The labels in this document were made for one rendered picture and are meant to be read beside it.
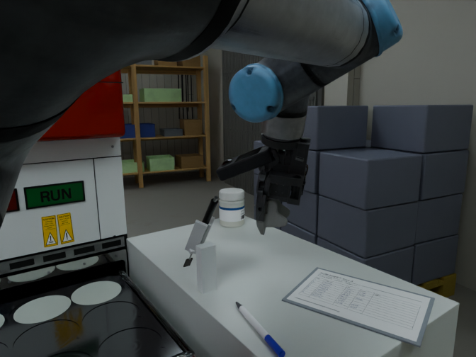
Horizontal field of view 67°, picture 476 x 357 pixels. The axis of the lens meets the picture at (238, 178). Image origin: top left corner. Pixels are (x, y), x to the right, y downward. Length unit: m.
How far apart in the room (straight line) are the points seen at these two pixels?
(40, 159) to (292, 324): 0.61
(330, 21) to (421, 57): 2.86
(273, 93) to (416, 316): 0.40
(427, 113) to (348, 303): 1.81
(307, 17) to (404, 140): 2.19
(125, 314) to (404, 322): 0.49
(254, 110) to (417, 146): 1.96
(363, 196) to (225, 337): 1.59
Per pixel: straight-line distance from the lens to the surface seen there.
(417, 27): 3.23
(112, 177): 0.90
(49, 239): 0.90
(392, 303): 0.66
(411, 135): 2.40
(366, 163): 2.02
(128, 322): 0.73
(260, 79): 0.46
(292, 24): 0.26
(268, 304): 0.63
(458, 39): 3.01
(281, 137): 0.60
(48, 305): 0.84
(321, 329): 0.58
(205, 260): 0.63
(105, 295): 0.84
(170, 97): 6.05
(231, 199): 0.95
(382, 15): 0.44
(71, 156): 0.87
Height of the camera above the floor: 1.29
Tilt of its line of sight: 11 degrees down
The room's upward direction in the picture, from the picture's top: 1 degrees counter-clockwise
